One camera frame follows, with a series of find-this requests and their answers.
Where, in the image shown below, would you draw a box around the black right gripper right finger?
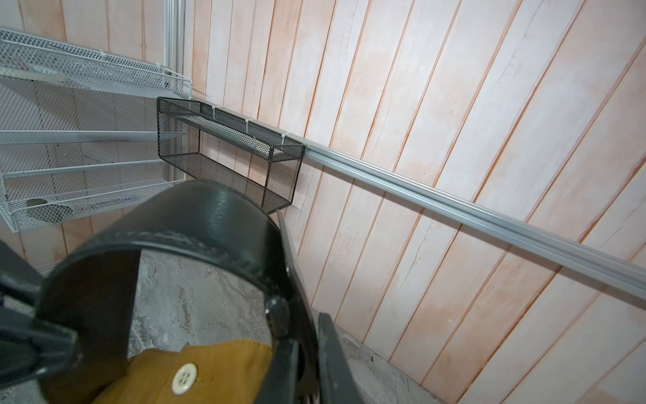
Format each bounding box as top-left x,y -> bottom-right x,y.
318,312 -> 363,404

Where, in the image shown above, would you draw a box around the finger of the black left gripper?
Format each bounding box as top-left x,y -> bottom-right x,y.
1,242 -> 79,388

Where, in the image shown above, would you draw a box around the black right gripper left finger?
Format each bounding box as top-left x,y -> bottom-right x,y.
254,339 -> 299,404

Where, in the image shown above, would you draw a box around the mustard yellow trousers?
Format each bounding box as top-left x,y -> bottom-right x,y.
94,339 -> 273,403

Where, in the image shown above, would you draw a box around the black leather belt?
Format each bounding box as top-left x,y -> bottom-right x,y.
35,180 -> 320,403

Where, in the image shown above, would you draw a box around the white wire mesh shelf rack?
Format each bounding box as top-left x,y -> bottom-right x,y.
1,28 -> 193,233

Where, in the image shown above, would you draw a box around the black wire mesh basket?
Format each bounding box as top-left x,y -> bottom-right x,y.
156,97 -> 306,213

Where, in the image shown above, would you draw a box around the aluminium frame rails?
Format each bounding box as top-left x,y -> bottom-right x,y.
186,1 -> 645,298

